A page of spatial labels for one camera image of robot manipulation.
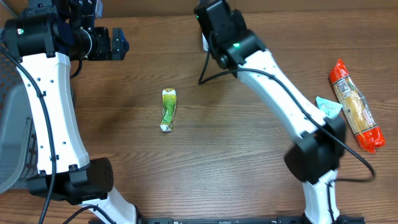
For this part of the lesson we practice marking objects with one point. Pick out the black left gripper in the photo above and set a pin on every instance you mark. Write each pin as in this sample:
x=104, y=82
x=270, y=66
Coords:
x=116, y=43

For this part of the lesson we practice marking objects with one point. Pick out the green yellow sachet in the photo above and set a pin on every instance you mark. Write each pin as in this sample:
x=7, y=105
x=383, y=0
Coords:
x=169, y=104

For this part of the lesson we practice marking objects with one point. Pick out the teal wet wipes pack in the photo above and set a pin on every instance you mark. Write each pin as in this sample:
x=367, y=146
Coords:
x=330, y=108

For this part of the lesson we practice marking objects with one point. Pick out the orange spaghetti pack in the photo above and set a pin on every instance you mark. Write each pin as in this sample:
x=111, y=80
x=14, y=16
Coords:
x=356, y=109

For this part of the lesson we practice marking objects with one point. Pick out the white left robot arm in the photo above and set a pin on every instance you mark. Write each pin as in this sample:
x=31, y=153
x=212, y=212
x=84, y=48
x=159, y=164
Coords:
x=43, y=42

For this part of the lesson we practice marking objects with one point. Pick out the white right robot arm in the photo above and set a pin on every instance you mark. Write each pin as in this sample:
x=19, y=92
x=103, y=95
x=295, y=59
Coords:
x=319, y=142

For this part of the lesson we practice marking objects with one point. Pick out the white barcode scanner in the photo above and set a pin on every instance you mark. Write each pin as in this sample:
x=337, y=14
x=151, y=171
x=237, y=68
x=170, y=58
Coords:
x=205, y=43

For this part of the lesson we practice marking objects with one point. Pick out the brown cardboard backboard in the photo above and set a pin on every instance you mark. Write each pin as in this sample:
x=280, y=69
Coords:
x=132, y=8

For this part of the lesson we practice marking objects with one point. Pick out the grey plastic mesh basket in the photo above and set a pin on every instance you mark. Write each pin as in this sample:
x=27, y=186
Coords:
x=19, y=151

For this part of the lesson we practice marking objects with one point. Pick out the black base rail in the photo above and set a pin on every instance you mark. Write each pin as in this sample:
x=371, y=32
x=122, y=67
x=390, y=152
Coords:
x=280, y=220

